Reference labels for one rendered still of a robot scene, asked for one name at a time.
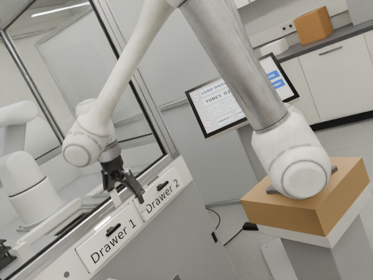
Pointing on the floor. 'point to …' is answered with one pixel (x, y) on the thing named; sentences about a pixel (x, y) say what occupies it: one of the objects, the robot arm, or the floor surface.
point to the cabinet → (173, 246)
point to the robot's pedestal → (331, 248)
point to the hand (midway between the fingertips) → (130, 205)
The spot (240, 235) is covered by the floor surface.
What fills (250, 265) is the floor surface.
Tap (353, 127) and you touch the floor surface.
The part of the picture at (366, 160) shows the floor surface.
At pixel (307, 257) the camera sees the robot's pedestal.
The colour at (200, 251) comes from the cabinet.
